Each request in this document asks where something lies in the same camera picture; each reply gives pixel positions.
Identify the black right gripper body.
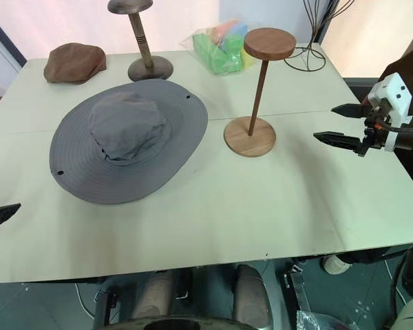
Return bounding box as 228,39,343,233
356,104,392,157

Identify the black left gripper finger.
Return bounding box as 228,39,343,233
0,203,22,233

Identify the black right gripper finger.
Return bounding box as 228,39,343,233
331,102,370,120
313,131,366,154

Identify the light brown wooden hat stand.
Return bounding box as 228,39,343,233
224,28,296,158

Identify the grey wide-brim bucket hat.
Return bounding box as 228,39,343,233
49,78,209,206

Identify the dark wooden hat stand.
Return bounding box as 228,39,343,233
107,0,175,83

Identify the white round object under table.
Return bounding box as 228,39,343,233
321,253,352,276

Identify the plastic bag of colourful sponges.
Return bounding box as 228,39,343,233
179,19,259,76

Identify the brown flat cap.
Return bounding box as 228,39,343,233
43,43,107,84

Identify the dark rounded robot leg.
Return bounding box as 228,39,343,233
231,263,273,328
129,270,176,321

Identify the crumpled clear plastic bag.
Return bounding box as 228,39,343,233
295,309,357,330

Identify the white rounded machine casing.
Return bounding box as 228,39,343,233
387,294,413,330

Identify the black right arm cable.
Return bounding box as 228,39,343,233
378,120,413,134

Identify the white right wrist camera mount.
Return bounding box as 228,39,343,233
367,72,413,153

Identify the black wire stand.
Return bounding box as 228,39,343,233
284,0,361,73

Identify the black metal table bracket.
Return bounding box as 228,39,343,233
281,263,315,330
93,289,118,330

